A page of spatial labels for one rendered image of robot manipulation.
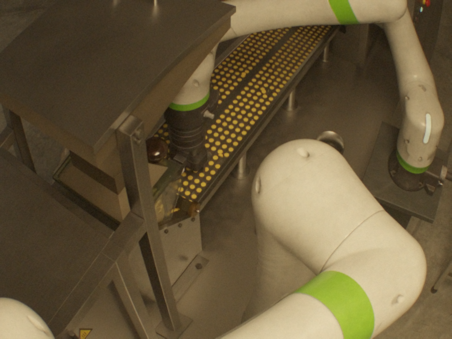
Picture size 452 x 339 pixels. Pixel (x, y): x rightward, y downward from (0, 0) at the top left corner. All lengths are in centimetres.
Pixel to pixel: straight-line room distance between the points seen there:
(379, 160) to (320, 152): 88
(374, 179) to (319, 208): 87
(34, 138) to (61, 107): 212
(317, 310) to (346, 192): 16
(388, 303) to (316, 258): 13
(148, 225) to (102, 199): 21
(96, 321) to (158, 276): 20
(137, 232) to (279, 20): 50
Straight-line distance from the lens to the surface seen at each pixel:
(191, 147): 132
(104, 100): 84
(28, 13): 402
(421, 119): 138
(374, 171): 155
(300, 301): 58
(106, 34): 96
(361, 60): 198
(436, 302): 247
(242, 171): 164
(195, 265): 149
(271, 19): 120
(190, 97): 120
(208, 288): 147
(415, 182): 153
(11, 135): 115
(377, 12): 114
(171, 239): 131
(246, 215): 158
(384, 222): 66
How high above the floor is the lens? 211
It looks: 51 degrees down
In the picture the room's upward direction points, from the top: 1 degrees clockwise
